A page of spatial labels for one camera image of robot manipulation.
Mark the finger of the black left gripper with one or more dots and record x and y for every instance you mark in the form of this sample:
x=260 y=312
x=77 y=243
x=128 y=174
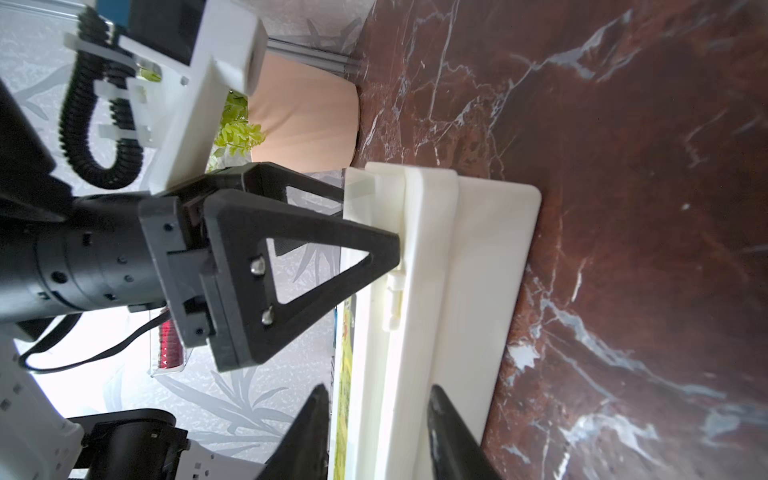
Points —
x=276 y=269
x=263 y=179

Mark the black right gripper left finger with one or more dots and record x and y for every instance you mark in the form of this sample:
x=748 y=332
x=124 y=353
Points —
x=303 y=452

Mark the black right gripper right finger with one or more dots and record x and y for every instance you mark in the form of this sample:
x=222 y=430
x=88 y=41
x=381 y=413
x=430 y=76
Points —
x=454 y=453

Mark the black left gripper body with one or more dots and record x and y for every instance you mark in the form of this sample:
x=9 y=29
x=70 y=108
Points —
x=112 y=250

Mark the cream dispenser lid yellow label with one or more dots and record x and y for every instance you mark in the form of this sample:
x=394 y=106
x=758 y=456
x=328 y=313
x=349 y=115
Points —
x=387 y=331

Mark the cream dispenser base tray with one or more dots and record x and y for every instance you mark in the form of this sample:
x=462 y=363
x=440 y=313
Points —
x=492 y=234

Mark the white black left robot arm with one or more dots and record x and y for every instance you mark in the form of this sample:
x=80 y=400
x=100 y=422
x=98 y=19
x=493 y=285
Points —
x=37 y=442

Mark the green white artificial flowers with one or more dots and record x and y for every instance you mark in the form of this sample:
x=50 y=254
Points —
x=236 y=135

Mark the terracotta flower pot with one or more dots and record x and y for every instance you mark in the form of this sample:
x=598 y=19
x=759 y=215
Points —
x=310 y=117

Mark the clear plastic wall bin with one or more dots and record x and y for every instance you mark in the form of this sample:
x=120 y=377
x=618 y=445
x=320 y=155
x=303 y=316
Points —
x=153 y=371

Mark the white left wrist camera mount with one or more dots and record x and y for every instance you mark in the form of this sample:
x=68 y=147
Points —
x=149 y=85

